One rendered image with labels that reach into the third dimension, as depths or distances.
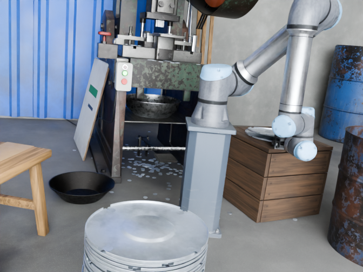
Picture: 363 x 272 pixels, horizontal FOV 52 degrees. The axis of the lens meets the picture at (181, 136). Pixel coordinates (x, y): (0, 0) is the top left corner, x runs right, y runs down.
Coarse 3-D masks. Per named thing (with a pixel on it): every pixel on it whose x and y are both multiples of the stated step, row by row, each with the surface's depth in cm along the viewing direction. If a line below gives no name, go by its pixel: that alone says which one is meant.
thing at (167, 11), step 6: (150, 0) 202; (156, 0) 200; (162, 0) 198; (168, 0) 199; (174, 0) 200; (150, 6) 201; (156, 6) 199; (162, 6) 199; (168, 6) 200; (174, 6) 204; (156, 12) 202; (162, 12) 203; (168, 12) 201; (174, 12) 205
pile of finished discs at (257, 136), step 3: (246, 129) 190; (246, 132) 182; (249, 132) 185; (252, 132) 186; (249, 135) 179; (252, 135) 177; (255, 135) 180; (258, 135) 180; (261, 135) 181; (264, 135) 181; (267, 135) 180; (258, 138) 174; (261, 138) 176; (264, 138) 176; (267, 138) 177; (270, 138) 178; (273, 138) 178; (270, 141) 171
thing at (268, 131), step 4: (248, 128) 179; (252, 128) 187; (256, 128) 190; (260, 128) 191; (264, 128) 194; (268, 128) 194; (256, 132) 172; (260, 132) 175; (264, 132) 177; (268, 132) 177; (272, 132) 176; (272, 136) 167
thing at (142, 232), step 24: (96, 216) 92; (120, 216) 93; (144, 216) 93; (168, 216) 96; (192, 216) 97; (96, 240) 81; (120, 240) 82; (144, 240) 83; (168, 240) 84; (192, 240) 85
